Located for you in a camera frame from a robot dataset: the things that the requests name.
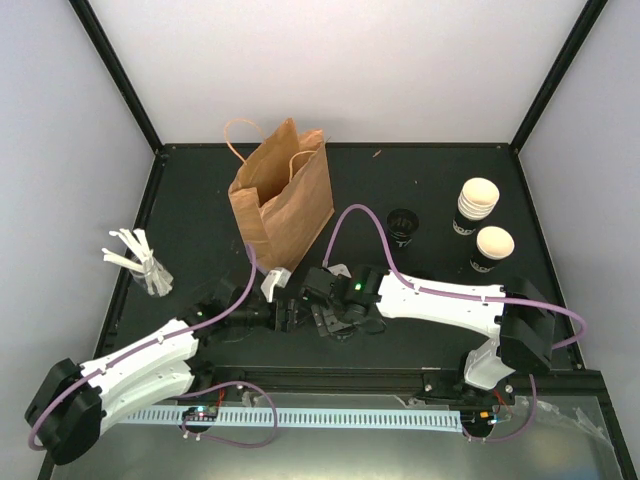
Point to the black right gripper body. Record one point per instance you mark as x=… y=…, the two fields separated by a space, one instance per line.
x=339 y=307

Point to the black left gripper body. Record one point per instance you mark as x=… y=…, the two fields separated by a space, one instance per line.
x=278 y=322

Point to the brown paper bag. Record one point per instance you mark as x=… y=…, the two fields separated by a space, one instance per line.
x=281 y=196

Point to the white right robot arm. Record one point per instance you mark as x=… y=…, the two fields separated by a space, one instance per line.
x=517 y=338

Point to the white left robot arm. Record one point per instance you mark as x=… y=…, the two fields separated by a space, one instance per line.
x=77 y=403

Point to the left small circuit board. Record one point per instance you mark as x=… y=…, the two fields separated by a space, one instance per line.
x=200 y=413

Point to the small circuit board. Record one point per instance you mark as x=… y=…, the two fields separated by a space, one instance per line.
x=200 y=413
x=482 y=418

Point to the white wooden stirrers in glass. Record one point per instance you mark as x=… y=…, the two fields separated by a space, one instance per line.
x=144 y=267

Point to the single black paper cup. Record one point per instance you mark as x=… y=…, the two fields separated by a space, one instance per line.
x=493 y=245

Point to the right small circuit board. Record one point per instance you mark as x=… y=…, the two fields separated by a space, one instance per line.
x=482 y=418

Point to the stack of black paper cups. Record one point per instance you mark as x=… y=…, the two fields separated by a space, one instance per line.
x=477 y=199

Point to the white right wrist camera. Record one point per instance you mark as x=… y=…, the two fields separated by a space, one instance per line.
x=339 y=269

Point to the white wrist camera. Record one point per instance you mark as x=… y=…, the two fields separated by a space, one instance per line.
x=275 y=278
x=339 y=269

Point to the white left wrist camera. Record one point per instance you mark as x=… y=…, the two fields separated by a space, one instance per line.
x=275 y=278

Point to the black front aluminium rail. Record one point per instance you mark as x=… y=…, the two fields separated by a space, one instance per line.
x=320 y=377

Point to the white slotted cable duct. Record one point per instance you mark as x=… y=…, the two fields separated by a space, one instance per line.
x=308 y=418

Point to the black frame post left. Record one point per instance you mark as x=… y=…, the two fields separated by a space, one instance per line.
x=101 y=43

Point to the black frame post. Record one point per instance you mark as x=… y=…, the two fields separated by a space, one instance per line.
x=577 y=36
x=101 y=43

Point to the black frame post right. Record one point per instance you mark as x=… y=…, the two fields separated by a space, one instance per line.
x=577 y=36

